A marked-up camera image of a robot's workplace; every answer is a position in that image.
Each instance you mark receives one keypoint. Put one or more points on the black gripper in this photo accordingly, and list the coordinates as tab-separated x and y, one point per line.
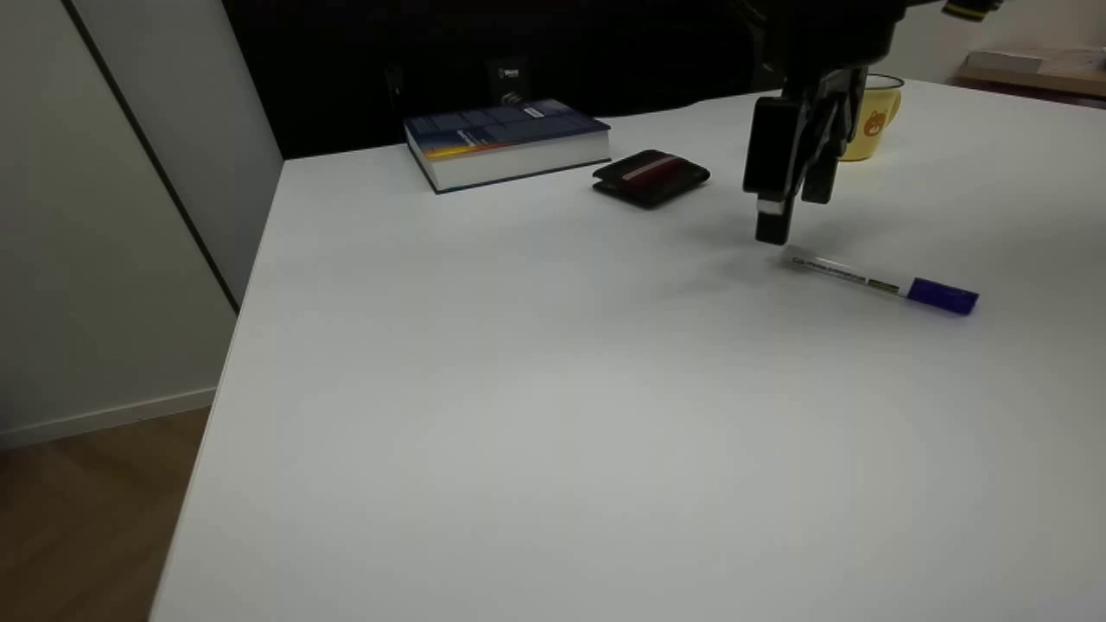
806	50

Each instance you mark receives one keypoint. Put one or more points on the white pen with blue cap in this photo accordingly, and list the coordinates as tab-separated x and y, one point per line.
910	290

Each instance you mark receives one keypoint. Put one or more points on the yellow ceramic mug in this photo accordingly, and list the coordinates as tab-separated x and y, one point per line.
880	104

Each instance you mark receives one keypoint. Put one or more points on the black wallet with red stripe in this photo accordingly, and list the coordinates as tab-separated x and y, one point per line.
652	177

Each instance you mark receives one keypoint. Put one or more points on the thick blue book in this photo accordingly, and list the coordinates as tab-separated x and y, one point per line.
501	143

